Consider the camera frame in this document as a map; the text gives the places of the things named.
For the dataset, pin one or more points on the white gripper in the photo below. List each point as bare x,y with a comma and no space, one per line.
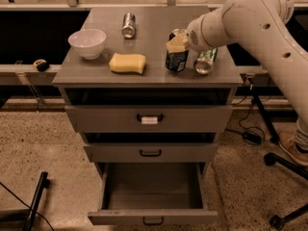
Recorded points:
196,35

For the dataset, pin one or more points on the blue pepsi can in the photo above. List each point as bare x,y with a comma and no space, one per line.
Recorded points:
176,61

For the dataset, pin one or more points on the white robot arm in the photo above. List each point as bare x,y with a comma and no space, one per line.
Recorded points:
259,27

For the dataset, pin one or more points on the green can lying down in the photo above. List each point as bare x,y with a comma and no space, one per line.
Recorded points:
205,61

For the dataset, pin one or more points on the silver can lying down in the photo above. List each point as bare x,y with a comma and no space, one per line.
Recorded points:
128,29

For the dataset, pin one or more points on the grey drawer cabinet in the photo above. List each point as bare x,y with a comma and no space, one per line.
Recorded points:
92,83

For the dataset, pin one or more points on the grey top drawer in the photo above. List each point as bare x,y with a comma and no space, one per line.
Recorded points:
127,118

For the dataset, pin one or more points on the grey drawer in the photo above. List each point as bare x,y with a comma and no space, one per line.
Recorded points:
152,194
151,152
127,118

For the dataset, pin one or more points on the grey middle drawer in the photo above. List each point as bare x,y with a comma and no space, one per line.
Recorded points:
151,152

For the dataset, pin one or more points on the grey bottom drawer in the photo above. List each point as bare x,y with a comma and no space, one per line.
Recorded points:
152,194

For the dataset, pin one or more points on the yellow sponge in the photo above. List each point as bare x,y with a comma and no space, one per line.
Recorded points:
124,63

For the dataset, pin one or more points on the white bowl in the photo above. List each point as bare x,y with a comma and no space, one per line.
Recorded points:
88,43

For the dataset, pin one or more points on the black yellow tape measure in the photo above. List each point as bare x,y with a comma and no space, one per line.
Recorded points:
41,65

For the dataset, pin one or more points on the tan sneaker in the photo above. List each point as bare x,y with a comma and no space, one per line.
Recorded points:
293,150

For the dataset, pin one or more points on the person leg beige trousers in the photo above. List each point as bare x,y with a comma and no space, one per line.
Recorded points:
301,135

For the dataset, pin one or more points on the black stand leg left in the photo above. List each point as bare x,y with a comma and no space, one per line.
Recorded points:
43,183

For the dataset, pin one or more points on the white label on handle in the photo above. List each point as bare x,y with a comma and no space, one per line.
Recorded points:
149,120

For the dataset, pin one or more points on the black power adapter with cable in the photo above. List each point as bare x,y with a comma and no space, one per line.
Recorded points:
253,134

